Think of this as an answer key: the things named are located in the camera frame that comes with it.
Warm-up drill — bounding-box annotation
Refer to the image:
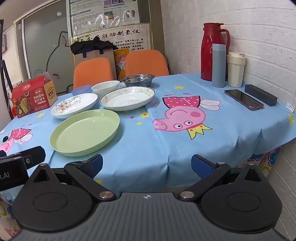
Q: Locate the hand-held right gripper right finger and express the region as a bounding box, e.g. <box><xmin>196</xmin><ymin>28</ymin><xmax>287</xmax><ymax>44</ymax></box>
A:
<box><xmin>178</xmin><ymin>154</ymin><xmax>266</xmax><ymax>201</ymax></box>

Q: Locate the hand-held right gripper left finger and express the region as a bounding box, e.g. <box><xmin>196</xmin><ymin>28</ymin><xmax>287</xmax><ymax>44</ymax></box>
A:
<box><xmin>29</xmin><ymin>154</ymin><xmax>116</xmax><ymax>202</ymax></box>

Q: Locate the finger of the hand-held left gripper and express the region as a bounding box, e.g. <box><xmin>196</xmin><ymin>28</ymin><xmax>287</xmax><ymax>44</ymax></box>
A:
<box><xmin>5</xmin><ymin>146</ymin><xmax>46</xmax><ymax>170</ymax></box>

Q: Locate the green plastic plate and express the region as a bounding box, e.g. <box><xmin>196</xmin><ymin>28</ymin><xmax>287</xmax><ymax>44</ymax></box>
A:
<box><xmin>50</xmin><ymin>109</ymin><xmax>120</xmax><ymax>157</ymax></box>

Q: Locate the white floral plate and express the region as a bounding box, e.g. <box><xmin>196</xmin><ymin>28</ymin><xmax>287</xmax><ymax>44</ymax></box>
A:
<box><xmin>51</xmin><ymin>93</ymin><xmax>98</xmax><ymax>119</ymax></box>

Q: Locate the white deep plate floral rim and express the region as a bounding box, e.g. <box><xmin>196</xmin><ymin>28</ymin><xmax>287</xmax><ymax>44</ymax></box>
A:
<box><xmin>100</xmin><ymin>87</ymin><xmax>156</xmax><ymax>112</ymax></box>

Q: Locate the white ceramic bowl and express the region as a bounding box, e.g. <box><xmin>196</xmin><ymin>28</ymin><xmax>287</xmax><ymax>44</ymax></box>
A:
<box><xmin>91</xmin><ymin>80</ymin><xmax>121</xmax><ymax>97</ymax></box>

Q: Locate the blue translucent plastic bowl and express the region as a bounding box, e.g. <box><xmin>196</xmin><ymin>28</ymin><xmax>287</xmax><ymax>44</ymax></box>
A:
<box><xmin>71</xmin><ymin>85</ymin><xmax>93</xmax><ymax>95</ymax></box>

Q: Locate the stainless steel bowl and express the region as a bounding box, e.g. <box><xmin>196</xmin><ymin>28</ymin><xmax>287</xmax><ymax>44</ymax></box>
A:
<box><xmin>121</xmin><ymin>74</ymin><xmax>156</xmax><ymax>88</ymax></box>

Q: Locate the red cracker box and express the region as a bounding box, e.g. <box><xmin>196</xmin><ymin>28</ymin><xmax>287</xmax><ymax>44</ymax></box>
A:
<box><xmin>11</xmin><ymin>72</ymin><xmax>58</xmax><ymax>118</ymax></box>

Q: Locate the floral table cover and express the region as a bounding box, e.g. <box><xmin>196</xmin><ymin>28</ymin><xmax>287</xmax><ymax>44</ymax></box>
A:
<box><xmin>0</xmin><ymin>147</ymin><xmax>281</xmax><ymax>239</ymax></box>

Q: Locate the black smartphone clear case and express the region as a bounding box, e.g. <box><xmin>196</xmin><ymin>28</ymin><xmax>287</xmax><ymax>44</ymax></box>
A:
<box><xmin>224</xmin><ymin>89</ymin><xmax>264</xmax><ymax>111</ymax></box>

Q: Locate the orange chair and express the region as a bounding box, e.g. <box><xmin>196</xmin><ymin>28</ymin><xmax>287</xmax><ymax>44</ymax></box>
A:
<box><xmin>73</xmin><ymin>57</ymin><xmax>117</xmax><ymax>90</ymax></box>
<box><xmin>125</xmin><ymin>49</ymin><xmax>170</xmax><ymax>77</ymax></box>

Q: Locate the black rectangular case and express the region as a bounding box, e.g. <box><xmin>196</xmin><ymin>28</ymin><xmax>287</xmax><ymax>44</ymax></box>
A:
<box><xmin>244</xmin><ymin>84</ymin><xmax>278</xmax><ymax>106</ymax></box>

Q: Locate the cream lidded cup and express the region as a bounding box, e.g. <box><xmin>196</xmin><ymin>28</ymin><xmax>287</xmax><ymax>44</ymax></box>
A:
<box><xmin>227</xmin><ymin>52</ymin><xmax>247</xmax><ymax>88</ymax></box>

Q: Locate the grey-blue bottle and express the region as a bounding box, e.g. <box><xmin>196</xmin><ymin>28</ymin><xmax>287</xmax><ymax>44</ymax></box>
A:
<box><xmin>212</xmin><ymin>44</ymin><xmax>226</xmax><ymax>88</ymax></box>

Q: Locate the yellow snack bag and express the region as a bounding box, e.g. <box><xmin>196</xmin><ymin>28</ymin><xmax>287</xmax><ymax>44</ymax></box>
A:
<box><xmin>113</xmin><ymin>47</ymin><xmax>130</xmax><ymax>81</ymax></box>

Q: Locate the frosted glass panel cartoon outline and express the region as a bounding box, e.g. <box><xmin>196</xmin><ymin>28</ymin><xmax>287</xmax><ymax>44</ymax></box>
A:
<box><xmin>15</xmin><ymin>0</ymin><xmax>74</xmax><ymax>93</ymax></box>

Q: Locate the brown cardboard box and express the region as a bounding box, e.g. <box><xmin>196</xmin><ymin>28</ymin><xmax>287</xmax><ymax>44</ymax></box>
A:
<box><xmin>74</xmin><ymin>47</ymin><xmax>117</xmax><ymax>80</ymax></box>

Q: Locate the red thermos jug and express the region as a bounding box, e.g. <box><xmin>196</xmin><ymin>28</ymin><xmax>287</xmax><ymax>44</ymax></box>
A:
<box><xmin>200</xmin><ymin>22</ymin><xmax>230</xmax><ymax>81</ymax></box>

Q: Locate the black cloth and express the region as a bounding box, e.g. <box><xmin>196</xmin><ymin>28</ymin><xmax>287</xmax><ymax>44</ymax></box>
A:
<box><xmin>70</xmin><ymin>38</ymin><xmax>119</xmax><ymax>56</ymax></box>

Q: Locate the whiteboard with black frame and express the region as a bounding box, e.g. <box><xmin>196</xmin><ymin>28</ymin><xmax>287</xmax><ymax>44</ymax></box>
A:
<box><xmin>0</xmin><ymin>20</ymin><xmax>13</xmax><ymax>121</ymax></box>

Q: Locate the framed wall poster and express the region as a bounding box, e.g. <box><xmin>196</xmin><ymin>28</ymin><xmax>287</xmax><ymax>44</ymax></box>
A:
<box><xmin>72</xmin><ymin>23</ymin><xmax>153</xmax><ymax>70</ymax></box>

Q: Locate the laminated wall poster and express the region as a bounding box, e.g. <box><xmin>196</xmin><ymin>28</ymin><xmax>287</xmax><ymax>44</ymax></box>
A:
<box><xmin>68</xmin><ymin>0</ymin><xmax>140</xmax><ymax>35</ymax></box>

